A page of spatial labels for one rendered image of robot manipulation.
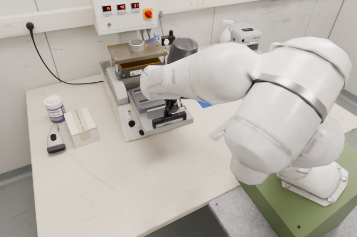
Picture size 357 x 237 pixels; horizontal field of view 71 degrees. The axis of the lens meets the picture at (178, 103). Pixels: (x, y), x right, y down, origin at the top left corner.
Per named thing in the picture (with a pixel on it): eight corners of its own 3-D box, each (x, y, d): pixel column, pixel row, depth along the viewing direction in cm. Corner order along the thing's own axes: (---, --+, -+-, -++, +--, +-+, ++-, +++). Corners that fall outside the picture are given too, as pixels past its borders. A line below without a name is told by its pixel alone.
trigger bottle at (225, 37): (217, 52, 197) (221, 21, 182) (219, 48, 203) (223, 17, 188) (228, 54, 196) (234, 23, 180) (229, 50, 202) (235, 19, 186)
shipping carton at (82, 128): (67, 125, 135) (62, 112, 130) (92, 118, 140) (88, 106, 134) (73, 149, 122) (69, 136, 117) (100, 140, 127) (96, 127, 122)
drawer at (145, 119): (127, 98, 126) (125, 85, 121) (168, 89, 133) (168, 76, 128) (145, 137, 105) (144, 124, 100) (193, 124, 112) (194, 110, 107)
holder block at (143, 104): (129, 93, 122) (129, 89, 121) (167, 85, 129) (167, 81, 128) (139, 113, 111) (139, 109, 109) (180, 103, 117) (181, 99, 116)
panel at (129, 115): (129, 141, 127) (121, 106, 122) (183, 125, 137) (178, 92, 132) (129, 142, 125) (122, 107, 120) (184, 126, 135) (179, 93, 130)
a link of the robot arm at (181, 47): (168, 106, 75) (201, 106, 77) (176, 78, 64) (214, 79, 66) (163, 60, 84) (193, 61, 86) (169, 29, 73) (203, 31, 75)
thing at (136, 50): (107, 56, 142) (103, 33, 134) (159, 47, 152) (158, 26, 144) (117, 77, 124) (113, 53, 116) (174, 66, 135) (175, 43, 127)
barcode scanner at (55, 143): (45, 130, 131) (40, 119, 126) (61, 126, 134) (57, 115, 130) (49, 158, 117) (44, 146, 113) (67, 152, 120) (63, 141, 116)
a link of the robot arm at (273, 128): (333, 133, 49) (418, 130, 32) (285, 203, 48) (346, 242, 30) (253, 74, 51) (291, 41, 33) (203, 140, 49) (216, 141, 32)
